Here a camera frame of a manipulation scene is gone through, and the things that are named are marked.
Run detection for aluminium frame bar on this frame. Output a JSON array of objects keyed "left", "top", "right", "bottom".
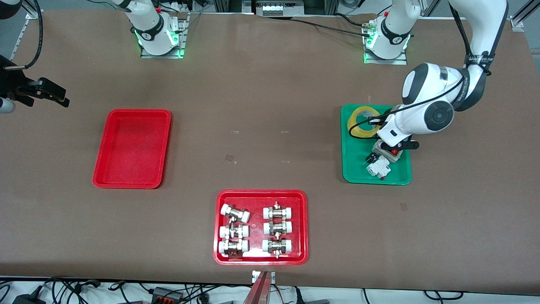
[
  {"left": 8, "top": 0, "right": 33, "bottom": 60},
  {"left": 513, "top": 0, "right": 540, "bottom": 24}
]

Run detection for small silver mounting bracket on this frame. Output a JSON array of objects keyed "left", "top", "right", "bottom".
[{"left": 252, "top": 270, "right": 276, "bottom": 284}]

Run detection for white capped brass pipe fitting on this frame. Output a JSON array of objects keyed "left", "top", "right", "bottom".
[
  {"left": 263, "top": 202, "right": 294, "bottom": 220},
  {"left": 263, "top": 220, "right": 293, "bottom": 236},
  {"left": 219, "top": 224, "right": 249, "bottom": 239},
  {"left": 221, "top": 204, "right": 251, "bottom": 223},
  {"left": 262, "top": 238, "right": 293, "bottom": 258},
  {"left": 219, "top": 239, "right": 249, "bottom": 257}
]

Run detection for white circuit breaker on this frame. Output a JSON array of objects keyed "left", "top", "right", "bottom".
[{"left": 366, "top": 155, "right": 392, "bottom": 181}]

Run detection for green plastic tray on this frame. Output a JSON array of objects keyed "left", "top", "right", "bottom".
[{"left": 341, "top": 104, "right": 412, "bottom": 186}]

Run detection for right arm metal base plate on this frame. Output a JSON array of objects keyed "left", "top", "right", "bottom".
[{"left": 140, "top": 12, "right": 189, "bottom": 59}]

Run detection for black orange connector box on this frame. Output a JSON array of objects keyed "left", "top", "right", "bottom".
[{"left": 151, "top": 286, "right": 185, "bottom": 304}]

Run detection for black power adapter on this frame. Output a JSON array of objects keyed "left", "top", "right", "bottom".
[{"left": 12, "top": 286, "right": 46, "bottom": 304}]

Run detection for red metal extrusion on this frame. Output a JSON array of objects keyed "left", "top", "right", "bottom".
[{"left": 243, "top": 271, "right": 271, "bottom": 304}]

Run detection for black cable on table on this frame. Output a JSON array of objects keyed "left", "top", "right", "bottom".
[{"left": 270, "top": 16, "right": 376, "bottom": 38}]

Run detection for grey on-off switch box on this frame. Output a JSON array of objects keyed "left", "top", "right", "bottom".
[{"left": 373, "top": 141, "right": 401, "bottom": 164}]

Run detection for red plastic tray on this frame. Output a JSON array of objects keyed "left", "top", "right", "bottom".
[
  {"left": 92, "top": 109, "right": 172, "bottom": 189},
  {"left": 213, "top": 189, "right": 309, "bottom": 266}
]

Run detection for black cable along right arm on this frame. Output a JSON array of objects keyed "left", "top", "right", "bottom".
[{"left": 6, "top": 0, "right": 45, "bottom": 71}]

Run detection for grey power strip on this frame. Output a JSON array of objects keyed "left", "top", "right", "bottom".
[{"left": 261, "top": 0, "right": 305, "bottom": 16}]

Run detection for tangled black cables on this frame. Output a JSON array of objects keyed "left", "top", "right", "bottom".
[{"left": 0, "top": 277, "right": 237, "bottom": 304}]

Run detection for aluminium frame post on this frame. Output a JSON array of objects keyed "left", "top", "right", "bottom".
[{"left": 213, "top": 0, "right": 259, "bottom": 16}]

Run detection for yellow packing tape roll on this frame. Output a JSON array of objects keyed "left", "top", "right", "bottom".
[{"left": 347, "top": 106, "right": 381, "bottom": 138}]

